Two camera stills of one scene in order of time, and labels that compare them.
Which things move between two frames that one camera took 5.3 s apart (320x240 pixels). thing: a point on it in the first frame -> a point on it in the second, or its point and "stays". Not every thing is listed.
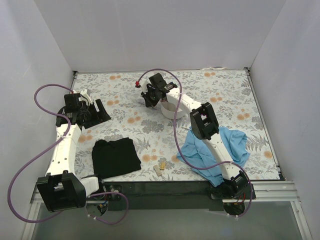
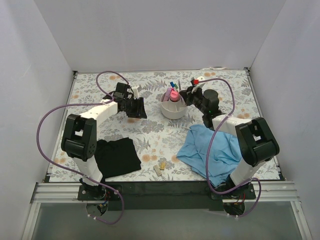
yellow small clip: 162,166 stays
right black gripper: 152,94 -> 189,94
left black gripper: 92,114 -> 133,107
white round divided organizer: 168,110 stays
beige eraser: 157,170 stays
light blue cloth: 195,152 stays
